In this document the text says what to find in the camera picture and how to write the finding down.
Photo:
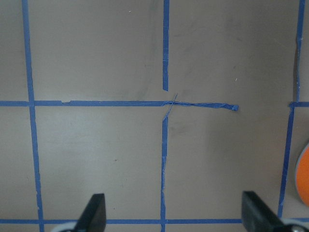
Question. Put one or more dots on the orange cylindrical container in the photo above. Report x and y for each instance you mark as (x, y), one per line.
(302, 175)

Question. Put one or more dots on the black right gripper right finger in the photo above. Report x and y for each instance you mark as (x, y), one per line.
(256, 216)

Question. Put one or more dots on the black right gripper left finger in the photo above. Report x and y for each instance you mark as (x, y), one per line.
(93, 218)

